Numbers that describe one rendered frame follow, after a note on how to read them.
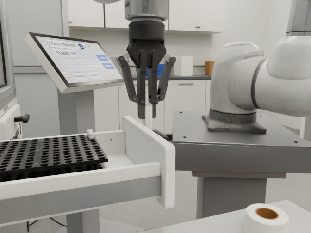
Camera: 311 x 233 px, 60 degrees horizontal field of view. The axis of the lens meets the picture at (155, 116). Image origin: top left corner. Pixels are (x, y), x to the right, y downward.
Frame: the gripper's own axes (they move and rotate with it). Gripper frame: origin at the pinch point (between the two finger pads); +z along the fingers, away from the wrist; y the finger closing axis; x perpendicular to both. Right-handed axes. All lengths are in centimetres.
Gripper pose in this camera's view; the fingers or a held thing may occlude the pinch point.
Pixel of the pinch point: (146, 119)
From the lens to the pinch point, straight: 59.2
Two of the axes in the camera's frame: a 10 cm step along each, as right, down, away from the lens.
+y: -9.4, 0.6, -3.4
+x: 3.5, 1.7, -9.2
